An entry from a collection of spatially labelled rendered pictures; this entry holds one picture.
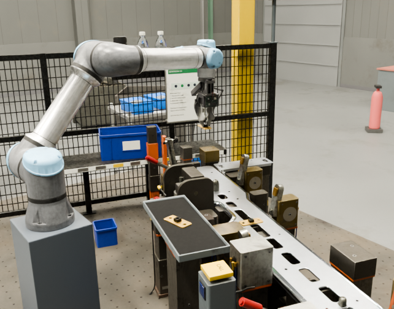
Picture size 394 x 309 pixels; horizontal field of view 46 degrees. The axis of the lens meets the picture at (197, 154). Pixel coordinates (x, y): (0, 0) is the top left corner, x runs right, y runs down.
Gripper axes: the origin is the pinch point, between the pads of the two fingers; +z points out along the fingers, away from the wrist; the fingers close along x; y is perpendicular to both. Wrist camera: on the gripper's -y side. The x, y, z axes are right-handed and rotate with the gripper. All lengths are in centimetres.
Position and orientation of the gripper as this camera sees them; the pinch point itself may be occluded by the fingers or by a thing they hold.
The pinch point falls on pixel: (204, 123)
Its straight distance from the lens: 202.3
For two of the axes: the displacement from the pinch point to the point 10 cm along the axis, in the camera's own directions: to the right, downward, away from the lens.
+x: 9.4, -1.2, 3.3
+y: 3.5, 2.8, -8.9
